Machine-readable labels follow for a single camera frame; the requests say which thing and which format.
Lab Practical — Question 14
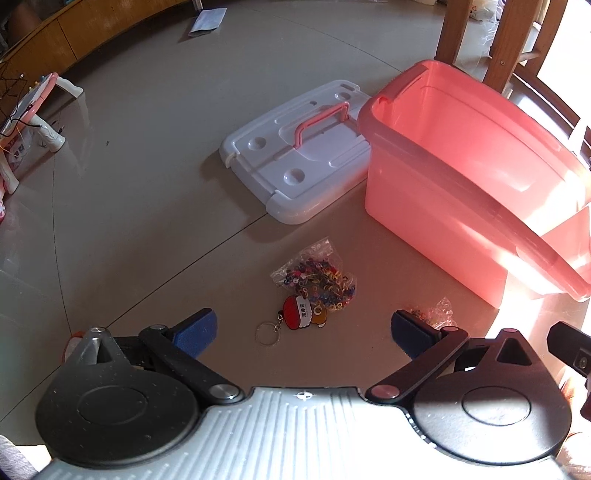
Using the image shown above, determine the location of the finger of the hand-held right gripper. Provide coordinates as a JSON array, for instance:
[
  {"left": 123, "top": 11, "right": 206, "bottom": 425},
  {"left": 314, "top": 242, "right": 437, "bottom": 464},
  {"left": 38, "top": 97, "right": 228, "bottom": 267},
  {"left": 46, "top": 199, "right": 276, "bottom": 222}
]
[{"left": 547, "top": 321, "right": 591, "bottom": 373}]

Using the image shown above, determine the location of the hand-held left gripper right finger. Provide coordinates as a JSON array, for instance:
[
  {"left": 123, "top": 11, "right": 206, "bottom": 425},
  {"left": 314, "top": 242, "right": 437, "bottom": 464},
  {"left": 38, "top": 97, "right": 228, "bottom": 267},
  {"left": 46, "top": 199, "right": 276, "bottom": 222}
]
[{"left": 366, "top": 310, "right": 539, "bottom": 407}]

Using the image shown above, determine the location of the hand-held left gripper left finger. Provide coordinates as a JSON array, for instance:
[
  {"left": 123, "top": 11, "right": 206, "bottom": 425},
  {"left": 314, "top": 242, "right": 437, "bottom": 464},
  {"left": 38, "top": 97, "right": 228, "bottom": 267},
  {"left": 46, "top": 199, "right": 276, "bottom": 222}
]
[{"left": 68, "top": 308, "right": 245, "bottom": 407}]

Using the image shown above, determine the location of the small clear bead bag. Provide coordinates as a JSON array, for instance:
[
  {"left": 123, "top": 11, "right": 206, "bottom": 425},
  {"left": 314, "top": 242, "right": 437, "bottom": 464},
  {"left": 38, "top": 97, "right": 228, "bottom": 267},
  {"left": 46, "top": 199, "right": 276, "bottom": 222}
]
[{"left": 402, "top": 296, "right": 458, "bottom": 331}]

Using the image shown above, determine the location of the bag of colourful beads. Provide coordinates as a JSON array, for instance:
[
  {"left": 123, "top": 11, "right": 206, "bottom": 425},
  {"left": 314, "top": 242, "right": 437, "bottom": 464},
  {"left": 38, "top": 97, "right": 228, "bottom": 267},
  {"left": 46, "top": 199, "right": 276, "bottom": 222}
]
[{"left": 270, "top": 237, "right": 358, "bottom": 313}]

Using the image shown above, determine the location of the red cartoon keychain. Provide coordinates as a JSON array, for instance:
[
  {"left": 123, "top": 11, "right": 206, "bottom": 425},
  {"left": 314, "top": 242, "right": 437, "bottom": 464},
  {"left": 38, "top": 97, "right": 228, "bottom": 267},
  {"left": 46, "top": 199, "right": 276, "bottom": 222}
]
[{"left": 255, "top": 295, "right": 328, "bottom": 348}]

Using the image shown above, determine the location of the pink plastic storage box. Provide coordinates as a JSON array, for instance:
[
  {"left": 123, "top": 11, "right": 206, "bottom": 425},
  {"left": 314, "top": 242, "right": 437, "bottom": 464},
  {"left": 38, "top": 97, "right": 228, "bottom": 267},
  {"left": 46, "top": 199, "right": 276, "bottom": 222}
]
[{"left": 358, "top": 59, "right": 591, "bottom": 309}]

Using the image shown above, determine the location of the white lid with pink handle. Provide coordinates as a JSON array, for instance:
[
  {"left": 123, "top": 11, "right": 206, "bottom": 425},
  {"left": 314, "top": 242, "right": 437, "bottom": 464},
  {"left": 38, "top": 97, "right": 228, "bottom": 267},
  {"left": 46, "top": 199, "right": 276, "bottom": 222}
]
[{"left": 219, "top": 79, "right": 373, "bottom": 225}]

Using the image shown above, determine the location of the person's grey clothing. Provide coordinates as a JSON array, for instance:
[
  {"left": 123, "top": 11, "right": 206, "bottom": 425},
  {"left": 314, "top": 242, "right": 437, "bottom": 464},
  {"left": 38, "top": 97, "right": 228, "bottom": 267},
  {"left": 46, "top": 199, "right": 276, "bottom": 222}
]
[{"left": 0, "top": 434, "right": 52, "bottom": 480}]

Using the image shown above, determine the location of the pink white toy drawing board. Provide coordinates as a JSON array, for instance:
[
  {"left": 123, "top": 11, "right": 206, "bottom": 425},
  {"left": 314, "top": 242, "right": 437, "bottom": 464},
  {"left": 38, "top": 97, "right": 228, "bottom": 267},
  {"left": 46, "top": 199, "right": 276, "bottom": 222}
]
[{"left": 0, "top": 73, "right": 85, "bottom": 195}]

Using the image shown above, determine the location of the wooden chair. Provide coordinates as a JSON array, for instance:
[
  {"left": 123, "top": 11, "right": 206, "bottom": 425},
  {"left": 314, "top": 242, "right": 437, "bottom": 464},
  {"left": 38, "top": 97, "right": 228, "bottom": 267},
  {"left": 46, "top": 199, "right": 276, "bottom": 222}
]
[{"left": 434, "top": 0, "right": 591, "bottom": 155}]

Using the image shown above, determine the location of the grey envelope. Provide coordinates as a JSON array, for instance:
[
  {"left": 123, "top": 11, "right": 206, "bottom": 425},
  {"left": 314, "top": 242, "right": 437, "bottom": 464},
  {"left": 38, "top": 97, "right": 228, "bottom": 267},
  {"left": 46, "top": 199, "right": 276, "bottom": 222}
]
[{"left": 188, "top": 8, "right": 227, "bottom": 38}]

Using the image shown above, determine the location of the wooden cabinet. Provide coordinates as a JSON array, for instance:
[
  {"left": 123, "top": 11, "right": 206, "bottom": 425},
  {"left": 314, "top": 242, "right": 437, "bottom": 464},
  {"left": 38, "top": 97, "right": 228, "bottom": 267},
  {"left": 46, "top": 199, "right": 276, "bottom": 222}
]
[{"left": 0, "top": 0, "right": 197, "bottom": 90}]

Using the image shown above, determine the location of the white printed shopping bag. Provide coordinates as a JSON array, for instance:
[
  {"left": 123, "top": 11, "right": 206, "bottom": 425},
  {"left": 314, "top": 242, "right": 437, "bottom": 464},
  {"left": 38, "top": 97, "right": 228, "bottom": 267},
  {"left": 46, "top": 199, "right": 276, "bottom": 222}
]
[{"left": 466, "top": 0, "right": 505, "bottom": 24}]

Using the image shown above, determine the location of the black cable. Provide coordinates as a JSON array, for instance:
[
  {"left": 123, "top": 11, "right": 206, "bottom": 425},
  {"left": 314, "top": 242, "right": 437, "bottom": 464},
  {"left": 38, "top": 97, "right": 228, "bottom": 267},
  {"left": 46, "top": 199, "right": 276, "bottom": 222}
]
[{"left": 0, "top": 69, "right": 51, "bottom": 139}]

